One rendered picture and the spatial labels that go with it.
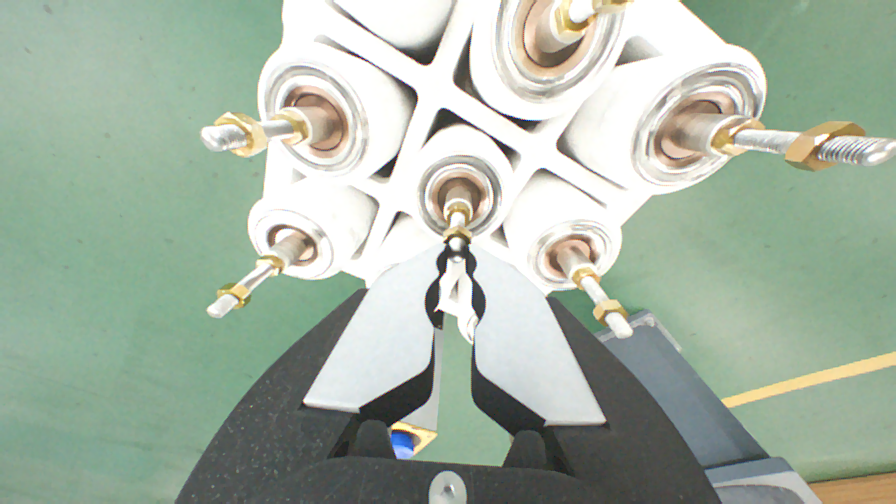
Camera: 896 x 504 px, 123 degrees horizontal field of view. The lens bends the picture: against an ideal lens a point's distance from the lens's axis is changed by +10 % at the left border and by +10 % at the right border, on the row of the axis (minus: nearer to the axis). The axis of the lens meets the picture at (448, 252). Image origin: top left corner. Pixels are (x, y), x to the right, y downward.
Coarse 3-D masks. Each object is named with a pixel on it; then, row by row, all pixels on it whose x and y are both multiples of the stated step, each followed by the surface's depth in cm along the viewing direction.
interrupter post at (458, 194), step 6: (450, 192) 19; (456, 192) 18; (462, 192) 18; (468, 192) 19; (450, 198) 18; (456, 198) 17; (462, 198) 17; (468, 198) 18; (450, 204) 17; (468, 204) 17; (444, 210) 18; (444, 216) 18
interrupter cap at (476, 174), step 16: (432, 160) 18; (448, 160) 18; (464, 160) 18; (480, 160) 18; (432, 176) 19; (448, 176) 19; (464, 176) 19; (480, 176) 19; (496, 176) 19; (416, 192) 20; (432, 192) 20; (480, 192) 20; (496, 192) 19; (416, 208) 20; (432, 208) 20; (480, 208) 20; (496, 208) 20; (432, 224) 21; (480, 224) 21
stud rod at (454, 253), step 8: (456, 216) 16; (456, 224) 15; (464, 224) 16; (456, 240) 13; (448, 248) 13; (456, 248) 12; (464, 248) 13; (448, 256) 13; (456, 256) 12; (464, 256) 13
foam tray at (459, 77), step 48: (288, 0) 20; (672, 0) 19; (336, 48) 25; (384, 48) 21; (624, 48) 23; (672, 48) 20; (432, 96) 23; (528, 144) 24; (384, 192) 28; (624, 192) 26; (480, 240) 30
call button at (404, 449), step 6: (390, 438) 29; (396, 438) 29; (402, 438) 29; (408, 438) 30; (396, 444) 28; (402, 444) 28; (408, 444) 29; (396, 450) 29; (402, 450) 28; (408, 450) 29; (396, 456) 29; (402, 456) 29; (408, 456) 29
